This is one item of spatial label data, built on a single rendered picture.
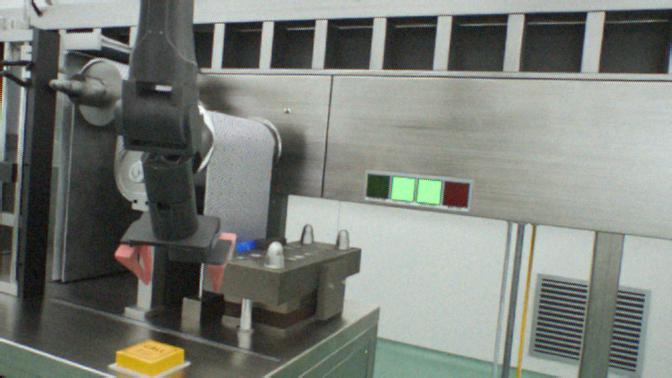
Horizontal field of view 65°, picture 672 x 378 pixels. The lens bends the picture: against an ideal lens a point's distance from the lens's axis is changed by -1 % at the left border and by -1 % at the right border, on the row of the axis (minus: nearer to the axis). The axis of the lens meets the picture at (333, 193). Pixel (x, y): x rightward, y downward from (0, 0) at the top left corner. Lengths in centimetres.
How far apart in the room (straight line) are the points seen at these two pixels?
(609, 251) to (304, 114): 77
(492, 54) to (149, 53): 87
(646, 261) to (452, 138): 248
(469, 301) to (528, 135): 253
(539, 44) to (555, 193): 34
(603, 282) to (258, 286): 78
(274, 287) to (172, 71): 48
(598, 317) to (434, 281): 237
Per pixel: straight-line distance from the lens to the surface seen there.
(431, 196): 119
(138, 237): 70
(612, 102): 118
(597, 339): 137
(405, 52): 133
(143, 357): 84
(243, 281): 97
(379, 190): 122
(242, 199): 116
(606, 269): 134
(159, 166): 63
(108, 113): 125
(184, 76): 60
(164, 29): 60
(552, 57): 127
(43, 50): 122
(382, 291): 376
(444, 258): 360
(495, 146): 118
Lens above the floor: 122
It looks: 3 degrees down
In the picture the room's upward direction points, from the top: 5 degrees clockwise
